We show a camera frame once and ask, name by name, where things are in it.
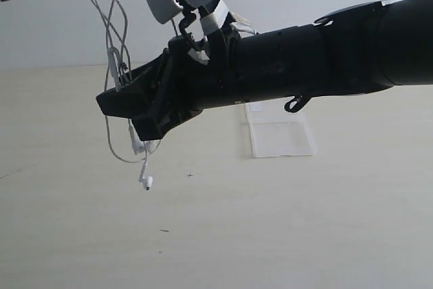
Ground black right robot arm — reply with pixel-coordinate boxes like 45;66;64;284
96;0;432;141

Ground white wired earphones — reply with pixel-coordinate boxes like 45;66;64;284
90;0;161;191

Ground clear plastic storage case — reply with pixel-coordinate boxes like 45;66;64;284
244;99;317;158

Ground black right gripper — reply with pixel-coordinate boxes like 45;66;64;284
96;28;244;141

